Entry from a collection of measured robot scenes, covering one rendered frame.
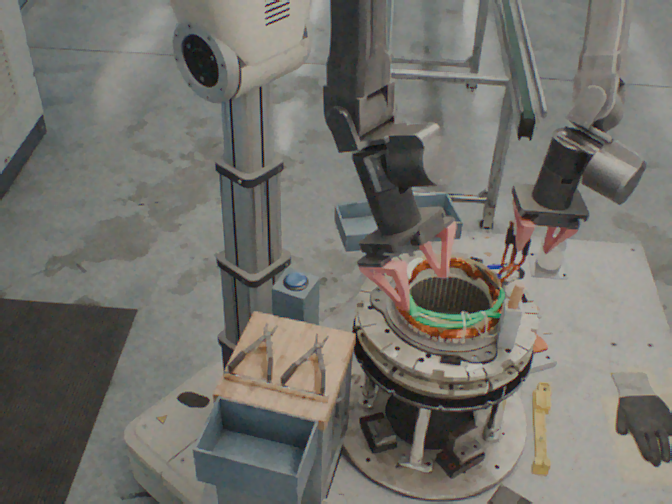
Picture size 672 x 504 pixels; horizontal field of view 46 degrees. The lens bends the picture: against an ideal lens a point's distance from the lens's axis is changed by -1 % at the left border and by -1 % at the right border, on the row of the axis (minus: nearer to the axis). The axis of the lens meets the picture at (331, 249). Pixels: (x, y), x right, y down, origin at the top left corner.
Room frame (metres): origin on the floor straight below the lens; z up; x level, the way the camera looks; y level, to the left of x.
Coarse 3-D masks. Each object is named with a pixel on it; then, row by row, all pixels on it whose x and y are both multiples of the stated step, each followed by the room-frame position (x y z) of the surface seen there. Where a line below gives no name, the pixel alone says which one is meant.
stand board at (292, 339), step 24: (288, 336) 0.96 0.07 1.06; (312, 336) 0.96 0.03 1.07; (336, 336) 0.96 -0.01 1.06; (264, 360) 0.90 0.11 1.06; (288, 360) 0.90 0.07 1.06; (336, 360) 0.90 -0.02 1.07; (240, 384) 0.85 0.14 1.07; (288, 384) 0.85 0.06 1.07; (312, 384) 0.85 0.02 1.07; (336, 384) 0.85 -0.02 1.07; (288, 408) 0.80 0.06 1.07; (312, 408) 0.80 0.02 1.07
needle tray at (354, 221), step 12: (444, 192) 1.40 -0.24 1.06; (336, 204) 1.34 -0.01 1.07; (348, 204) 1.35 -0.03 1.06; (360, 204) 1.35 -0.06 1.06; (420, 204) 1.38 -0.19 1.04; (432, 204) 1.39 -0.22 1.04; (444, 204) 1.39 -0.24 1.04; (336, 216) 1.32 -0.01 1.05; (348, 216) 1.35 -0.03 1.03; (360, 216) 1.35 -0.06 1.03; (372, 216) 1.36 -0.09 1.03; (456, 216) 1.32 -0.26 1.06; (348, 228) 1.31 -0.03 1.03; (360, 228) 1.31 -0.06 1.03; (372, 228) 1.31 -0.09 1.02; (456, 228) 1.29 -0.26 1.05; (348, 240) 1.24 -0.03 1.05; (432, 240) 1.28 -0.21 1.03; (408, 252) 1.28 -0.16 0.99
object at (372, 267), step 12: (372, 252) 0.76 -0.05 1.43; (384, 252) 0.76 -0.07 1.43; (360, 264) 0.74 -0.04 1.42; (372, 264) 0.73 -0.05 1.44; (384, 264) 0.73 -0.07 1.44; (396, 264) 0.72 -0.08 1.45; (372, 276) 0.74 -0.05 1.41; (396, 276) 0.71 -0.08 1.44; (384, 288) 0.73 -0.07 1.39; (396, 300) 0.73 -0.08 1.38; (408, 300) 0.72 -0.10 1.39
